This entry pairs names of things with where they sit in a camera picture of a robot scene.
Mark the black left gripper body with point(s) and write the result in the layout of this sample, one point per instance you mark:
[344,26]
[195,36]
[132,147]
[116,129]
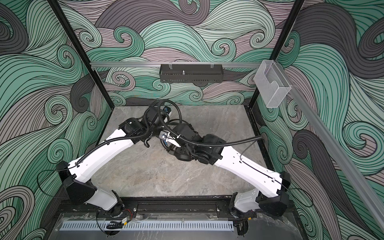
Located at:
[155,129]

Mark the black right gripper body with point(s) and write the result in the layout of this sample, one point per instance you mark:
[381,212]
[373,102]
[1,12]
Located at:
[186,149]

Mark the black gaming headphones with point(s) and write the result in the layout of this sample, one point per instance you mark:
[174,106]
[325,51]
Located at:
[170,122]

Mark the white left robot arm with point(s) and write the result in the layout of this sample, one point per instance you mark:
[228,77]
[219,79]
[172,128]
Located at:
[76,175]

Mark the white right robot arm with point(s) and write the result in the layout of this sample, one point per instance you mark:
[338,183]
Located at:
[270,193]

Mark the black corrugated right conduit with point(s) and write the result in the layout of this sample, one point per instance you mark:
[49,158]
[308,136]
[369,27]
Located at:
[199,144]

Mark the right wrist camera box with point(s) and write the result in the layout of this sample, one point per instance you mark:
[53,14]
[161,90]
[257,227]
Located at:
[166,137]

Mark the black perforated wall tray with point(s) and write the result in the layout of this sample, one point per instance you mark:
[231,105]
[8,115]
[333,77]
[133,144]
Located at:
[187,73]

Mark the white slotted cable duct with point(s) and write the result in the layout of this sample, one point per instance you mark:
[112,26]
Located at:
[151,226]

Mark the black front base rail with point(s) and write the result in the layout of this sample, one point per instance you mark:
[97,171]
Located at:
[221,206]

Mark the clear plastic wall bin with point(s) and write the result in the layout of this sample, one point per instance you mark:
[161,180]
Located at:
[272,83]

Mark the black left rear frame post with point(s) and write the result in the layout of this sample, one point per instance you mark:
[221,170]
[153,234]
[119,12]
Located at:
[80,50]

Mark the black frame post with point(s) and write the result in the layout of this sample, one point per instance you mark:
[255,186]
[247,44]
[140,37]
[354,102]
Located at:
[80,50]
[290,21]

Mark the black right rear frame post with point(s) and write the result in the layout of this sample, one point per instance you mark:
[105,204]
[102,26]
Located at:
[290,21]

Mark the aluminium right rail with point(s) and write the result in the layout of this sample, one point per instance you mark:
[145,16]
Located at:
[365,191]

